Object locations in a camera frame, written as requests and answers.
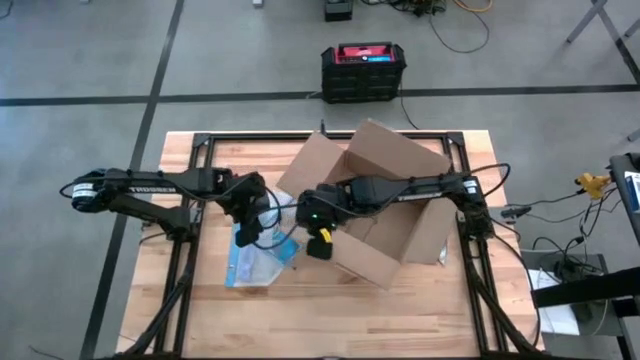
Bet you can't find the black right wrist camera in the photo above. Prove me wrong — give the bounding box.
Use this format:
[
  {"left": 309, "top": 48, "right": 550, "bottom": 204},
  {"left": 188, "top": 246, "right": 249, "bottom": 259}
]
[{"left": 305, "top": 227, "right": 335, "bottom": 262}]

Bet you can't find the black side desk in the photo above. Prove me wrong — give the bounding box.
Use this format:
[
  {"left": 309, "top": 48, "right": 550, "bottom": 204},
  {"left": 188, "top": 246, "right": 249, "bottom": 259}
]
[{"left": 607, "top": 152, "right": 640, "bottom": 247}]

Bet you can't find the yellow floor cable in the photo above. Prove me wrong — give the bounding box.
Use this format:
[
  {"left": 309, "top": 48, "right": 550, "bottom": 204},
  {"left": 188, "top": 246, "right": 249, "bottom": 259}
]
[{"left": 452, "top": 0, "right": 494, "bottom": 14}]

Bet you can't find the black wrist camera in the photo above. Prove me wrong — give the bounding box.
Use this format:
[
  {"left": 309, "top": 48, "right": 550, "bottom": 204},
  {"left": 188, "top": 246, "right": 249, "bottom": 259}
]
[
  {"left": 233, "top": 218, "right": 265, "bottom": 250},
  {"left": 305, "top": 227, "right": 335, "bottom": 262}
]

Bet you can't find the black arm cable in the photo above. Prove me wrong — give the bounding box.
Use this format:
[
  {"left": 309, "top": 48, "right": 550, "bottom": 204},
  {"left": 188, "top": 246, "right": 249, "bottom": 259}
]
[
  {"left": 251, "top": 198, "right": 302, "bottom": 251},
  {"left": 58, "top": 169, "right": 281, "bottom": 231}
]

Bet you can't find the white paper sheet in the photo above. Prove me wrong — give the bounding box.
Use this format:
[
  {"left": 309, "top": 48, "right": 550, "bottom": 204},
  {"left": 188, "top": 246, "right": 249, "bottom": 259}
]
[{"left": 527, "top": 268, "right": 581, "bottom": 337}]

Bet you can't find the black stand beam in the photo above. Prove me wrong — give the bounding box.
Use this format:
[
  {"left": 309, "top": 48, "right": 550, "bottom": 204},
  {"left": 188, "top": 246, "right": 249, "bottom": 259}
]
[{"left": 531, "top": 266, "right": 640, "bottom": 309}]

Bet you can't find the black power station cable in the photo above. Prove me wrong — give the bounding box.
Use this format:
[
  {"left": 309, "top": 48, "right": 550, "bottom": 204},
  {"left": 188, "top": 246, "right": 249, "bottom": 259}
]
[{"left": 398, "top": 82, "right": 421, "bottom": 131}]

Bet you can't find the black floor device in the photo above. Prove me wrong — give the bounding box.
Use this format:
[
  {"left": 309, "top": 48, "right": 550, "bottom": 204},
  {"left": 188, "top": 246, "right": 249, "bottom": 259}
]
[{"left": 323, "top": 0, "right": 354, "bottom": 23}]

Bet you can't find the grey side cart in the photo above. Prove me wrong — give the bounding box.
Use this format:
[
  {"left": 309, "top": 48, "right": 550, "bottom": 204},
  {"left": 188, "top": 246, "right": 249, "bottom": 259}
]
[{"left": 519, "top": 248, "right": 609, "bottom": 337}]

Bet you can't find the tangled floor cable bundle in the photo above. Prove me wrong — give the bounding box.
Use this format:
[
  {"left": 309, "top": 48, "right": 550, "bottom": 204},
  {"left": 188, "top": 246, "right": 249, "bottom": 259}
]
[{"left": 359, "top": 0, "right": 451, "bottom": 17}]

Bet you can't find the blue white carton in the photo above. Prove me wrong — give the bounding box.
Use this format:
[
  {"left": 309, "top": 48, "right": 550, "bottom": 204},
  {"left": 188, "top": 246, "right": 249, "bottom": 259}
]
[{"left": 623, "top": 170, "right": 640, "bottom": 215}]

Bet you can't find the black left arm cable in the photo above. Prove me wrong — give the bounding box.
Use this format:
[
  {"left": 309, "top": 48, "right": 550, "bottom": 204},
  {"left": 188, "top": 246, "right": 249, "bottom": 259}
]
[{"left": 58, "top": 169, "right": 281, "bottom": 231}]

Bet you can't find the black aluminium table frame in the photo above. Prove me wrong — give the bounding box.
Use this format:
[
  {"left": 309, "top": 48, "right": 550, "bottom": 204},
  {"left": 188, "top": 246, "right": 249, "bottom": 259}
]
[{"left": 107, "top": 130, "right": 546, "bottom": 360}]

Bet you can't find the black power cable bundle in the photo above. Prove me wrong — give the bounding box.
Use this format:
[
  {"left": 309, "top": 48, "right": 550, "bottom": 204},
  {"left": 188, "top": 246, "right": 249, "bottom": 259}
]
[{"left": 529, "top": 187, "right": 624, "bottom": 281}]

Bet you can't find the black red power station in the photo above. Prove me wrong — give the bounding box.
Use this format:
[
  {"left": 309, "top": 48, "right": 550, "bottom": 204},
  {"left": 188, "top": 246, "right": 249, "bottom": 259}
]
[{"left": 319, "top": 41, "right": 408, "bottom": 105}]

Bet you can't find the brown cardboard box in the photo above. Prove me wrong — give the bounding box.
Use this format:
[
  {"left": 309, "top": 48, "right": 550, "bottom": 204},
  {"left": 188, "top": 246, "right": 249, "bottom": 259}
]
[{"left": 275, "top": 118, "right": 459, "bottom": 291}]

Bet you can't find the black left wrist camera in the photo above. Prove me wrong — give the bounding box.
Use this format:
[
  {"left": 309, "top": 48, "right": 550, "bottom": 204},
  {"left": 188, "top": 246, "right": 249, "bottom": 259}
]
[{"left": 233, "top": 218, "right": 265, "bottom": 250}]

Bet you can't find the black floor cable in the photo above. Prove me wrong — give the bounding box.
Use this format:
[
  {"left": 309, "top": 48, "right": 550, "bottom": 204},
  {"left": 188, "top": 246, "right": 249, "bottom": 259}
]
[{"left": 427, "top": 9, "right": 491, "bottom": 55}]

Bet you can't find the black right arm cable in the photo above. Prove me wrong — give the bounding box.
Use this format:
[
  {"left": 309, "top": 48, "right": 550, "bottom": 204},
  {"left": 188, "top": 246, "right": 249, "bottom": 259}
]
[{"left": 251, "top": 198, "right": 302, "bottom": 251}]

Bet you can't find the clear mesh pouch blue trim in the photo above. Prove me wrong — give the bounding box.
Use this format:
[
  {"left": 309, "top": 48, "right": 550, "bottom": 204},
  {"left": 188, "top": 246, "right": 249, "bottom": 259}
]
[{"left": 223, "top": 191, "right": 303, "bottom": 290}]

